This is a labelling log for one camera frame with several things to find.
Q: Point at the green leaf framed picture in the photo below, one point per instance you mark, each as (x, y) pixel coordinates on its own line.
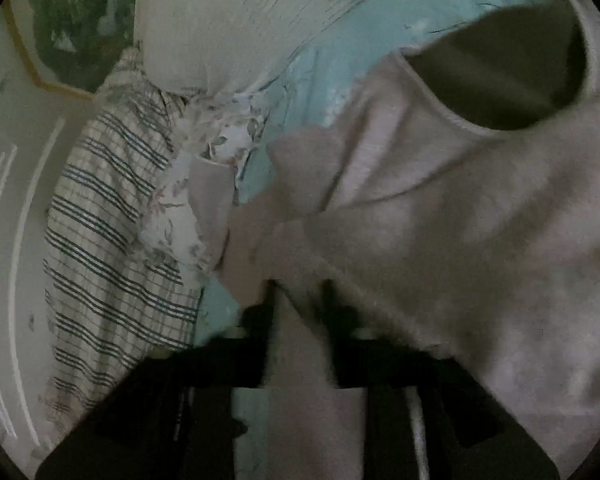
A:
(70, 46)

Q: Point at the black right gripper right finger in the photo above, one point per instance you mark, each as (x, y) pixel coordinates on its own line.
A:
(409, 398)

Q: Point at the light blue floral bedsheet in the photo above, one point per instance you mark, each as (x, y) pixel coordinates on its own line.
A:
(332, 192)

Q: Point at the white floral quilt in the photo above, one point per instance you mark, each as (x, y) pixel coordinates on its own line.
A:
(185, 220)

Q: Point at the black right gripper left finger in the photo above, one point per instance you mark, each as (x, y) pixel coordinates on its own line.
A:
(209, 409)

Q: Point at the pink fleece garment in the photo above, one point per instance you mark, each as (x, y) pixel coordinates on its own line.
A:
(504, 279)

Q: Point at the white striped pillow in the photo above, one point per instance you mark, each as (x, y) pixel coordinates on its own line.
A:
(227, 46)

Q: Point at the plaid checked blanket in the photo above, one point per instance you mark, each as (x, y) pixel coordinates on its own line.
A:
(106, 308)

